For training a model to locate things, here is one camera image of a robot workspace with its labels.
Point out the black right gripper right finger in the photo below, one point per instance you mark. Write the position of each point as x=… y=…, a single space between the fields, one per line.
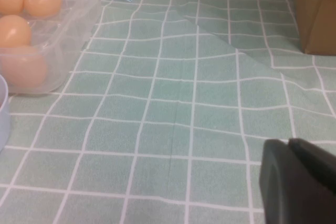
x=317 y=161

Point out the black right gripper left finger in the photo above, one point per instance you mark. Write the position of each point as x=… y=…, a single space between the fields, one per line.
x=288 y=187

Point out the brown cardboard box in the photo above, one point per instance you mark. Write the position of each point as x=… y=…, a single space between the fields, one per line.
x=317 y=11

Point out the clear plastic egg box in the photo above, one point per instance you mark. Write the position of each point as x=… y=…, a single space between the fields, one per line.
x=78 y=11

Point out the green checked tablecloth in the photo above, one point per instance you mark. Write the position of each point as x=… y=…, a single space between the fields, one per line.
x=168 y=103

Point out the light blue bowl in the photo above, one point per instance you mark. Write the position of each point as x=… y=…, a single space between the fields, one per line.
x=4 y=119

